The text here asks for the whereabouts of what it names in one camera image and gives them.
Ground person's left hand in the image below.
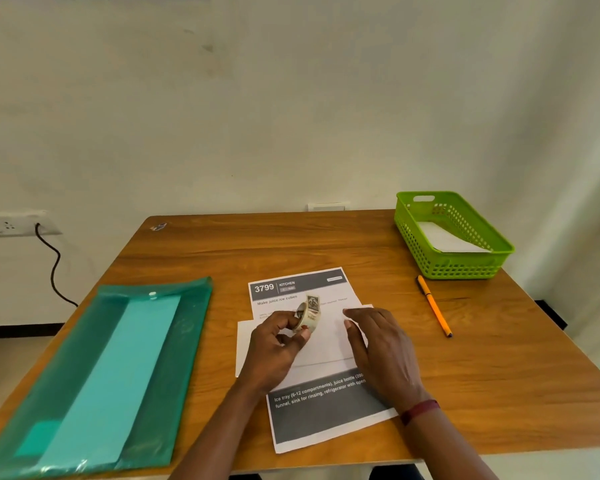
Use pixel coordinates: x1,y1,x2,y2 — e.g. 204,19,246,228
237,310,313,395

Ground person's right hand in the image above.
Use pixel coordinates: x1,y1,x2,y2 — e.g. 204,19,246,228
342,307,431,413

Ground small clear tape roll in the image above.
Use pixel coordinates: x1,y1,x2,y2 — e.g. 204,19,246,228
292,293,322,331

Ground printed white paper sheet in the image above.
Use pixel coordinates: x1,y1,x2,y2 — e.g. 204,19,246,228
248,267,399,455

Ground green translucent plastic folder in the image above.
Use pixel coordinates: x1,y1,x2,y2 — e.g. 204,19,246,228
0,277,214,480

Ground green plastic basket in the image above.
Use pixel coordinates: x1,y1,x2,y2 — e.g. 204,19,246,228
393,191,516,281

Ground person's left forearm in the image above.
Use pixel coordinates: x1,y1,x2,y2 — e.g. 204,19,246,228
169,382,261,480

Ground person's right leg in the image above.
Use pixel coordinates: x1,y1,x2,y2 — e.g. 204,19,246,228
369,463,426,480

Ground dark red wrist band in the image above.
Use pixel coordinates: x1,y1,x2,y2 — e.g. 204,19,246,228
399,399,441,427

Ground orange pen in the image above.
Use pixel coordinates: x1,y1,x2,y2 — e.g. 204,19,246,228
416,274,453,339

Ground black skirting board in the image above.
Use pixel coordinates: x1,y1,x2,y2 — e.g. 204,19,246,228
0,299,569,339

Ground black power cable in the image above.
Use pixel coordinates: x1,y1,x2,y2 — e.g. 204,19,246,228
35,223,79,308

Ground white wall socket panel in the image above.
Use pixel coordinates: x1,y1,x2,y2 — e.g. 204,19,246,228
0,210,63,238

